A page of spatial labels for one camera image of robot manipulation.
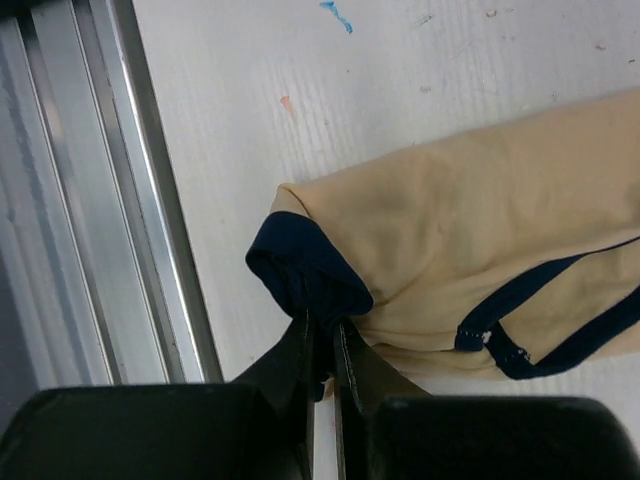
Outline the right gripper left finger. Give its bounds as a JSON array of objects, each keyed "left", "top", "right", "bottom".
[{"left": 1, "top": 314, "right": 315, "bottom": 479}]

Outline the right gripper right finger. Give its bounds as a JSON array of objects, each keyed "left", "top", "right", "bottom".
[{"left": 333, "top": 321, "right": 639, "bottom": 479}]

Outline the beige navy-trimmed underwear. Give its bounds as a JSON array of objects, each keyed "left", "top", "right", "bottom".
[{"left": 246, "top": 89, "right": 639, "bottom": 380}]

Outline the aluminium mounting rail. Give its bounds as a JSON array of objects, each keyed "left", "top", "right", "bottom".
[{"left": 0, "top": 0, "right": 224, "bottom": 386}]

